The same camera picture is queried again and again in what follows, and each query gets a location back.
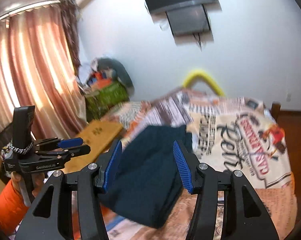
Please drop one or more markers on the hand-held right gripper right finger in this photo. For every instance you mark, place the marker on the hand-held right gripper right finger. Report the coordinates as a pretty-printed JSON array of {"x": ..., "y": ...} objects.
[{"x": 183, "y": 167}]

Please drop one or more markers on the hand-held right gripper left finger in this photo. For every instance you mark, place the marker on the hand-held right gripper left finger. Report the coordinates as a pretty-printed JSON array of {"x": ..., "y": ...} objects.
[{"x": 113, "y": 165}]

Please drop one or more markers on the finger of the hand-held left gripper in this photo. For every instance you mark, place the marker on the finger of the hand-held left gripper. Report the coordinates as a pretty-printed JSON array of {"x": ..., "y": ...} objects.
[
  {"x": 70, "y": 142},
  {"x": 78, "y": 150}
]

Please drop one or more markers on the dark teal pants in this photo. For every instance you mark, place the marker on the dark teal pants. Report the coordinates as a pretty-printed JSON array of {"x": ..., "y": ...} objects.
[{"x": 145, "y": 175}]

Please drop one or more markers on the person's left forearm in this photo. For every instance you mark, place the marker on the person's left forearm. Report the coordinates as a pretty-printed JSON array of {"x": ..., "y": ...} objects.
[{"x": 5, "y": 205}]

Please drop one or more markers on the person's left hand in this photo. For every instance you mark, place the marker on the person's left hand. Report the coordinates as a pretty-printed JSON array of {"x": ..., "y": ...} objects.
[{"x": 15, "y": 181}]

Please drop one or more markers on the wooden board with flower cutouts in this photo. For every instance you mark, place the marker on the wooden board with flower cutouts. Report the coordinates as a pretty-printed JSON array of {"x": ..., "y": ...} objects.
[{"x": 98, "y": 132}]

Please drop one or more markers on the dark bag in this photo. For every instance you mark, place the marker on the dark bag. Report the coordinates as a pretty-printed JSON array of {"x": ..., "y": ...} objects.
[{"x": 4, "y": 140}]

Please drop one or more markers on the green bag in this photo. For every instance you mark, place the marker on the green bag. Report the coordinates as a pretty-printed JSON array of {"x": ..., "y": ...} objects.
[{"x": 108, "y": 97}]

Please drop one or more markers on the printed blanket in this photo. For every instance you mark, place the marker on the printed blanket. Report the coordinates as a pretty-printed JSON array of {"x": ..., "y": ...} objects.
[{"x": 240, "y": 192}]

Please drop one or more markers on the orange and blue packet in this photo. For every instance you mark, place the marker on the orange and blue packet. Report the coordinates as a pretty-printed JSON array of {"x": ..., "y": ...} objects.
[{"x": 100, "y": 78}]

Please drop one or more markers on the pink curtain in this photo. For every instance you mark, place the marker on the pink curtain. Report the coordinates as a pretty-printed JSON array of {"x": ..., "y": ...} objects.
[{"x": 35, "y": 67}]

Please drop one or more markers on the grey cloth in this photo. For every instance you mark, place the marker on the grey cloth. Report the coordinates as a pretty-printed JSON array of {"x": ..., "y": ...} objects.
[{"x": 123, "y": 72}]

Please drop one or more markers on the yellow curved cushion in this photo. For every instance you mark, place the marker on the yellow curved cushion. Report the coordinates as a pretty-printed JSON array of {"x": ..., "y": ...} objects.
[{"x": 211, "y": 80}]

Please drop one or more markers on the dark wooden bed post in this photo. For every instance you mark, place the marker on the dark wooden bed post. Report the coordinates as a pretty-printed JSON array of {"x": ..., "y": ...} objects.
[{"x": 275, "y": 111}]

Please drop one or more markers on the wall socket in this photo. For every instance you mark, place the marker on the wall socket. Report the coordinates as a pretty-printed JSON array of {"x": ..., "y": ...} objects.
[{"x": 289, "y": 96}]

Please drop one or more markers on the white curtain rail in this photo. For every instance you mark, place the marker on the white curtain rail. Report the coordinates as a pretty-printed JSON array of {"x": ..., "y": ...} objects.
[{"x": 20, "y": 11}]

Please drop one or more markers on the grey wall box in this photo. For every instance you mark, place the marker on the grey wall box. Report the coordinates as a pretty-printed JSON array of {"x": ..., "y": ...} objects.
[{"x": 190, "y": 20}]

